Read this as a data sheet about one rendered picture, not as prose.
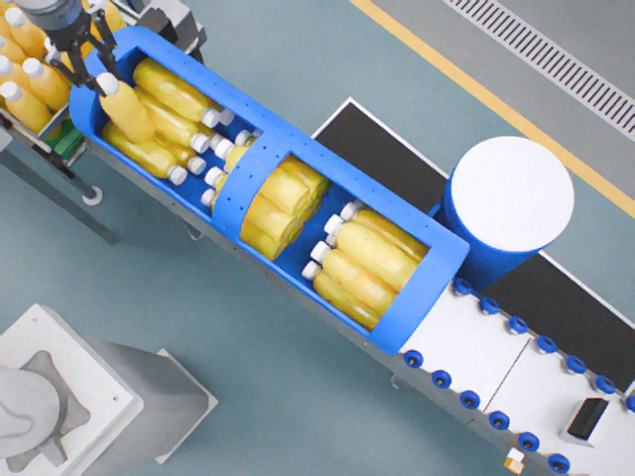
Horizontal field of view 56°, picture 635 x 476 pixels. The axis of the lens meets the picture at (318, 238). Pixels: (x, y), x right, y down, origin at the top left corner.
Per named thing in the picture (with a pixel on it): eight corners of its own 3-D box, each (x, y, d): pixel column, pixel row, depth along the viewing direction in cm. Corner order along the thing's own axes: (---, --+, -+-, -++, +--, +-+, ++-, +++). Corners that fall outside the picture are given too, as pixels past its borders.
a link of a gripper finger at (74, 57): (78, 38, 100) (72, 43, 99) (93, 81, 110) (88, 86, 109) (62, 26, 100) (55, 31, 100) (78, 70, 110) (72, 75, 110)
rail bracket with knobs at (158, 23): (160, 65, 161) (149, 44, 151) (139, 52, 162) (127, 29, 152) (183, 39, 163) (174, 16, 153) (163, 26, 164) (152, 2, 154)
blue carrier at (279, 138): (387, 360, 136) (400, 355, 108) (99, 151, 150) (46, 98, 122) (455, 261, 141) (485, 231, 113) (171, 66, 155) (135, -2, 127)
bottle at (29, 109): (61, 142, 156) (24, 106, 137) (33, 141, 156) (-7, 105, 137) (64, 116, 157) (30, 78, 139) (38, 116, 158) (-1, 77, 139)
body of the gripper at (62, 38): (55, 39, 93) (78, 71, 102) (91, 1, 94) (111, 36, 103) (20, 15, 94) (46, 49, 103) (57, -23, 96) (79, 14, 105)
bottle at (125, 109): (142, 110, 138) (110, 62, 119) (163, 130, 136) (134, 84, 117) (118, 131, 136) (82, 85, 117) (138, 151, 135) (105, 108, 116)
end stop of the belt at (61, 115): (44, 141, 150) (39, 136, 147) (42, 139, 150) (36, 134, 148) (147, 28, 158) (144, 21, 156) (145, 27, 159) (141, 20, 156)
